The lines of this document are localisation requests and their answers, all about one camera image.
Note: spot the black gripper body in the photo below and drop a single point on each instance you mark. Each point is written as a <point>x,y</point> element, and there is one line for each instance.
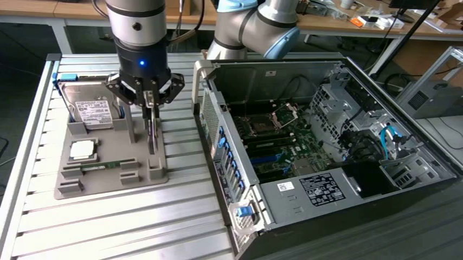
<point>142,62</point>

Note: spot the beige card retention latch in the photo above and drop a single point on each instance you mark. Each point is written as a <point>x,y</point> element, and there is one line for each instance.
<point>196,81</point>

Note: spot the graphics card with fan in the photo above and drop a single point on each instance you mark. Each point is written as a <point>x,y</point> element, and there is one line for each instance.
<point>153,135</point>

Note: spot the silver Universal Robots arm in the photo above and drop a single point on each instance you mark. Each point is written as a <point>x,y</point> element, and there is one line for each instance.
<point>137,24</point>

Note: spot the silver hard disk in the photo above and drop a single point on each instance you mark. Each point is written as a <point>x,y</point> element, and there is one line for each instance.
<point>92,108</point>

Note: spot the blue disk caddy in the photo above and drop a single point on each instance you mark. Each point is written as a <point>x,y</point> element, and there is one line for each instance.
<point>68,77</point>

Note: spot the open black PC case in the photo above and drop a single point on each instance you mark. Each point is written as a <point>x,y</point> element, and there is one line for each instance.
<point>232,127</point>

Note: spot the grey parts rack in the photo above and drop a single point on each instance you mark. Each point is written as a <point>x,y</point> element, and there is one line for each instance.
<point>112,151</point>

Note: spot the brown cardboard box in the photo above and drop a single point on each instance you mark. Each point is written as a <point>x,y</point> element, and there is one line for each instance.
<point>185,8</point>

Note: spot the silver CPU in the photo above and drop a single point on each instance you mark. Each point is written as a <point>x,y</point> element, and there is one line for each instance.
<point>81,150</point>

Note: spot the CPU socket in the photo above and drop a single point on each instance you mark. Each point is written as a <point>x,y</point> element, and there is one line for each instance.
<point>259,126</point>

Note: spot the green RAM stick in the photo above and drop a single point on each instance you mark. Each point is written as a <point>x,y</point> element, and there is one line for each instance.
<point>104,164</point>

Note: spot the metal socket cover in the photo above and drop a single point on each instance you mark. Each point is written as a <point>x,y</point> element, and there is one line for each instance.
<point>287,113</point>

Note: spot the black expansion slot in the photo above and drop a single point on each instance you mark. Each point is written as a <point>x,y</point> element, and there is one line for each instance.
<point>269,142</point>

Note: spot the wooden desk with white legs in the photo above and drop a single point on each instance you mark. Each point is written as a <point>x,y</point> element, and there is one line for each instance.
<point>36,10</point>

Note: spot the blue expansion slot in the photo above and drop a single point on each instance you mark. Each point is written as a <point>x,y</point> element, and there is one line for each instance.
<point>267,158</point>

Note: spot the silver disk bay cage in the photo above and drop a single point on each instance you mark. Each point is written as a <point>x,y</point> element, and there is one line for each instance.
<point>332,105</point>

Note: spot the green motherboard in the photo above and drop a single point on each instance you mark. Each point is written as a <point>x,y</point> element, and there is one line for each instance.
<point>315,154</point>

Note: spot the grey metal device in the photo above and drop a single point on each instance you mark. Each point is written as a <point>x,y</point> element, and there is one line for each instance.
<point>317,8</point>

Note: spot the blue case latch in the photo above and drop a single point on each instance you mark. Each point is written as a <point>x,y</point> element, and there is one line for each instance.
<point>244,211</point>

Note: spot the grey power supply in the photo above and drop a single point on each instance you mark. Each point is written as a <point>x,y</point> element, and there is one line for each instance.
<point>289,197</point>

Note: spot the orange and black box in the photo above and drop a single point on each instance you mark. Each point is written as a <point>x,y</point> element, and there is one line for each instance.
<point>356,21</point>

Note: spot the white cup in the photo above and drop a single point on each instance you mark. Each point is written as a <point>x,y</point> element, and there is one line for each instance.
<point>347,3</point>

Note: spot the white box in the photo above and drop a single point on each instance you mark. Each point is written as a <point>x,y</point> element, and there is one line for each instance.
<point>395,24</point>

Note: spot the black monitor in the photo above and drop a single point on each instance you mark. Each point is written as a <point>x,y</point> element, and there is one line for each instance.
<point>404,16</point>

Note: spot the black tripod pole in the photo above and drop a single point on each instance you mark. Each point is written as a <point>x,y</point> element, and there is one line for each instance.
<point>415,27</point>

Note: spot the grey computer tower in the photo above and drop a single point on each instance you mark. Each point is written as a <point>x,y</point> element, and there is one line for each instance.
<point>433,103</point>

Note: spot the wooden desk with clutter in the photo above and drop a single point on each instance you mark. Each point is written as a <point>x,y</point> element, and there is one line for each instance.
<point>453,32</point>

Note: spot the folded brown cardboard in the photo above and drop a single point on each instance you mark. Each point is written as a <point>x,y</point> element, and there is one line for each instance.
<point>453,13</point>

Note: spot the aluminium frame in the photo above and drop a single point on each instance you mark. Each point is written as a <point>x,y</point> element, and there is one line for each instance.
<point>456,52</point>

